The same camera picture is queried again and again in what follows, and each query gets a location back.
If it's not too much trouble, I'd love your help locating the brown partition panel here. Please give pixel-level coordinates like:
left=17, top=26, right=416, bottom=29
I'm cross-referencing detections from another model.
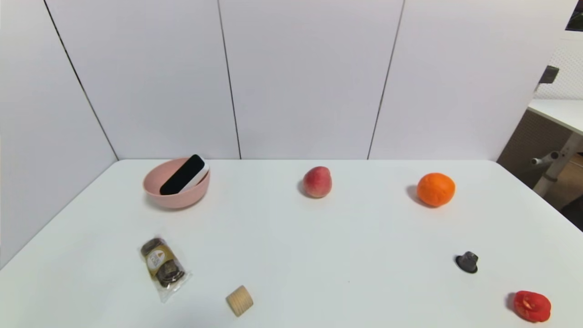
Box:
left=496, top=109, right=575, bottom=189

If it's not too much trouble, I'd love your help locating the grey desk crank handle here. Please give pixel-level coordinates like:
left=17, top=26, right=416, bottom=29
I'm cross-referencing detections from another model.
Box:
left=531, top=151, right=560, bottom=166

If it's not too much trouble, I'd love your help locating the red yellow peach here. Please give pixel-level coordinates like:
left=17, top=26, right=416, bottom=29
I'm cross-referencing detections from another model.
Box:
left=303, top=166, right=333, bottom=199

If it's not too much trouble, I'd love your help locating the white desk top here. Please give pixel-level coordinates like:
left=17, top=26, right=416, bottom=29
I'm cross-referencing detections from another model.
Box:
left=527, top=98, right=583, bottom=136

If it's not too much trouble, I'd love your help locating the clear packet of brown cookies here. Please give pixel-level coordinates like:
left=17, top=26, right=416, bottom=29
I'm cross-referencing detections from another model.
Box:
left=139, top=236, right=192, bottom=303

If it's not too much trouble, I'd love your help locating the small wooden cylinder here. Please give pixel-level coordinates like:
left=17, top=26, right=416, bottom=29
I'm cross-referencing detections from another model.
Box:
left=225, top=285, right=254, bottom=318

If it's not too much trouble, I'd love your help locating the red tomato piece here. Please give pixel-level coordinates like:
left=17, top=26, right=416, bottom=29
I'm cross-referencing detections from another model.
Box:
left=513, top=290, right=552, bottom=323

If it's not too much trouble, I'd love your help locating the white desk leg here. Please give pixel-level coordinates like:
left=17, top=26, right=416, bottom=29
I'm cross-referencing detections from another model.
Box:
left=532, top=132, right=583, bottom=198

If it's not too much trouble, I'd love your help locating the small dark grey cap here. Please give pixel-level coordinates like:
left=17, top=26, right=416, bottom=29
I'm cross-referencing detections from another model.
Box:
left=456, top=251, right=479, bottom=274

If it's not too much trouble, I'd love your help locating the white perforated pegboard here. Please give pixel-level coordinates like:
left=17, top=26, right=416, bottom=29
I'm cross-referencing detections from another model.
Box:
left=535, top=39, right=583, bottom=101

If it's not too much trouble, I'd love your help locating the black white board eraser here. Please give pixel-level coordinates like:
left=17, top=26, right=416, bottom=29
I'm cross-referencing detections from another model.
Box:
left=159, top=154, right=210, bottom=196

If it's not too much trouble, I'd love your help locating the pink bowl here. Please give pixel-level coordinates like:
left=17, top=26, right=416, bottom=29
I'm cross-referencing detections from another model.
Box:
left=143, top=158, right=211, bottom=210

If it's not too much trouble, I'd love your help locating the orange fruit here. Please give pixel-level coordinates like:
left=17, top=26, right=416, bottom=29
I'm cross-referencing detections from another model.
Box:
left=417, top=172, right=456, bottom=208

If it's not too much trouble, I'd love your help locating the black bracket on panel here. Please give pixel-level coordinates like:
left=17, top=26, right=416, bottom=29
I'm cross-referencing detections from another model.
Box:
left=539, top=66, right=560, bottom=85

